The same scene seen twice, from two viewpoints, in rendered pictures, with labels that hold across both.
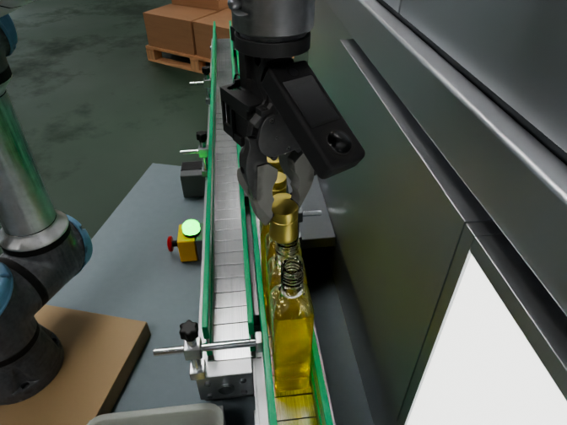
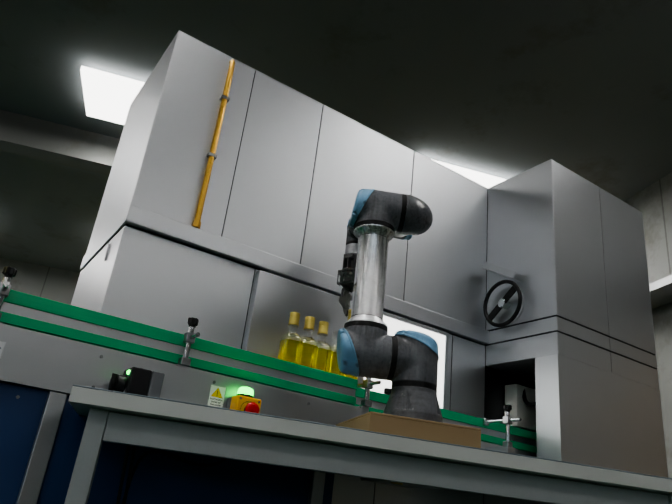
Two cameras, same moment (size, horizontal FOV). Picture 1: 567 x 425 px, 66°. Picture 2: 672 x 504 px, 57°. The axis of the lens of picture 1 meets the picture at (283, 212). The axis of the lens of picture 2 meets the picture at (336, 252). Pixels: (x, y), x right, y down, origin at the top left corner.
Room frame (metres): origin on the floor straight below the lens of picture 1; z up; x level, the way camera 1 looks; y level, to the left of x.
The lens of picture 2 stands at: (1.35, 1.82, 0.56)
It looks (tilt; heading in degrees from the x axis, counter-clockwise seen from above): 23 degrees up; 245
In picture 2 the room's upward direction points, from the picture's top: 7 degrees clockwise
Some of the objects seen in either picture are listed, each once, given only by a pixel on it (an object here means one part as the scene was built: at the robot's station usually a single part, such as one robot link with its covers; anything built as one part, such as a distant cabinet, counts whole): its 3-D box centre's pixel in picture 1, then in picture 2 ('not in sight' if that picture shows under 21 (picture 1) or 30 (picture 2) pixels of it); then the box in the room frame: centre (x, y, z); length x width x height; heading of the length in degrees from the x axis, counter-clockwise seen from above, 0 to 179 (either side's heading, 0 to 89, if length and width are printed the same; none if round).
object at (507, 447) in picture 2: not in sight; (502, 436); (-0.24, 0.04, 0.90); 0.17 x 0.05 x 0.23; 97
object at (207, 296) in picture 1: (213, 110); (67, 321); (1.29, 0.23, 0.93); 1.75 x 0.01 x 0.08; 7
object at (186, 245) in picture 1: (192, 242); (242, 412); (0.82, 0.23, 0.79); 0.07 x 0.07 x 0.07; 7
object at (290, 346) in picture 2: not in sight; (287, 365); (0.62, 0.02, 0.99); 0.06 x 0.06 x 0.21; 6
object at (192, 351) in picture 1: (208, 349); (363, 387); (0.40, 0.12, 0.95); 0.17 x 0.03 x 0.12; 97
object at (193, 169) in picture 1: (196, 179); (139, 388); (1.09, 0.27, 0.79); 0.08 x 0.08 x 0.08; 7
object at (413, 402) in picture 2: (11, 352); (413, 404); (0.46, 0.50, 0.84); 0.15 x 0.15 x 0.10
